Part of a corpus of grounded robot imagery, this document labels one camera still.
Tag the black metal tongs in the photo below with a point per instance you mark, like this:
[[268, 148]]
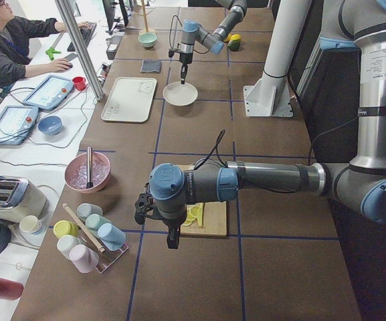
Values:
[[89, 168]]

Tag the blue bowl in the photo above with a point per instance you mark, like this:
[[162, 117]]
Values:
[[50, 125]]

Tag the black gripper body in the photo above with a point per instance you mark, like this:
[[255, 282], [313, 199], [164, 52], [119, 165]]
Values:
[[184, 59], [172, 225]]

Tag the wooden mug stand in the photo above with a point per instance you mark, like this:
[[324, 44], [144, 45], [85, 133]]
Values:
[[143, 13]]

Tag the black box white label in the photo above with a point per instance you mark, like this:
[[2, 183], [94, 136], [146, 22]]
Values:
[[112, 47]]

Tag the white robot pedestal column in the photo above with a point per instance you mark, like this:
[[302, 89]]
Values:
[[270, 95]]

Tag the upper teach pendant tablet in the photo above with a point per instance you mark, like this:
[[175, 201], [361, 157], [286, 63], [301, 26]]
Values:
[[50, 93]]

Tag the green avocado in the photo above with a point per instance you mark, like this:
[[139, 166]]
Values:
[[233, 45]]

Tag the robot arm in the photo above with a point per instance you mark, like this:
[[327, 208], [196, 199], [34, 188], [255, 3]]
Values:
[[359, 184], [193, 32]]

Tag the cream round plate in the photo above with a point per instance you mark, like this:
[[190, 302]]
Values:
[[179, 94]]

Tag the teach pendant tablet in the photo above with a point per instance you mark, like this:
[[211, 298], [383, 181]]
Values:
[[50, 93], [16, 122]]

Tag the white bear serving tray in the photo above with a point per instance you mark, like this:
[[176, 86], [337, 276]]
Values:
[[130, 100]]

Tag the seated person dark jacket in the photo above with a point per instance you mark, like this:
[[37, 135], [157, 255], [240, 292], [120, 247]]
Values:
[[15, 34]]

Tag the light blue cup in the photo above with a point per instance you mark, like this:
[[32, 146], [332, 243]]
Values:
[[111, 236]]

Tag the black keyboard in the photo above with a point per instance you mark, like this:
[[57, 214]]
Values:
[[87, 32]]

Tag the aluminium camera post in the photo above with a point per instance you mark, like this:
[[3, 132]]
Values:
[[68, 18]]

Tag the upper yellow lemon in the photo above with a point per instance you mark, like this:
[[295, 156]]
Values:
[[235, 37]]

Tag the lower teach pendant tablet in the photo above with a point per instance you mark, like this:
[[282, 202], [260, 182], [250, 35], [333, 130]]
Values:
[[16, 122]]

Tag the wooden cutting board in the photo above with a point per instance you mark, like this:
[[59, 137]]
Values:
[[212, 220]]

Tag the pink cup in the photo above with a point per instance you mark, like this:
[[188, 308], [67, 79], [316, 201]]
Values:
[[84, 259]]

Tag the lemon slices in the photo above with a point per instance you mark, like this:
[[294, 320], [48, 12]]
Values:
[[191, 215]]

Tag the red cup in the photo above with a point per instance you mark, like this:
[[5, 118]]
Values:
[[79, 83]]

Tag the green bowl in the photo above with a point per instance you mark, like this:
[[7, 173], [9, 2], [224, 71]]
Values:
[[148, 39]]

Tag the yellow cup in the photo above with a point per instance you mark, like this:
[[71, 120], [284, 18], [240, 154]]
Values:
[[65, 227]]

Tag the pink bowl with ice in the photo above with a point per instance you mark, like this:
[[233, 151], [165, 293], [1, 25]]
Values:
[[84, 178]]

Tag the grey folded cloth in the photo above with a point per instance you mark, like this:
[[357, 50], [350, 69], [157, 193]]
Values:
[[151, 66]]

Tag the cream toaster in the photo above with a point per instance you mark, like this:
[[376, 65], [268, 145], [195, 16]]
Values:
[[19, 198]]

